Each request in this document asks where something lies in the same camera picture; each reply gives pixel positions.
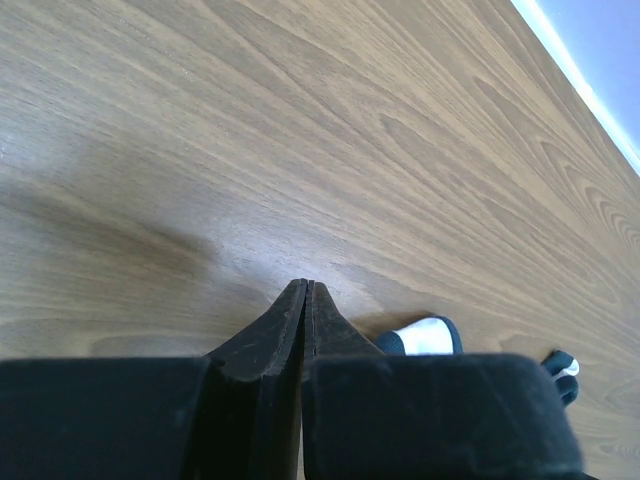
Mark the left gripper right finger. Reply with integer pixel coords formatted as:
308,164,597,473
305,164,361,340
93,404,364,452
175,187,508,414
305,281,383,365

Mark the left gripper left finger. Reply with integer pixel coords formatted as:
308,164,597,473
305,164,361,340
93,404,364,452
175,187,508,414
205,279,306,382

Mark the white tank top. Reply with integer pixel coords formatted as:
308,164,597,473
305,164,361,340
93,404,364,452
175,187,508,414
374,316,580,407

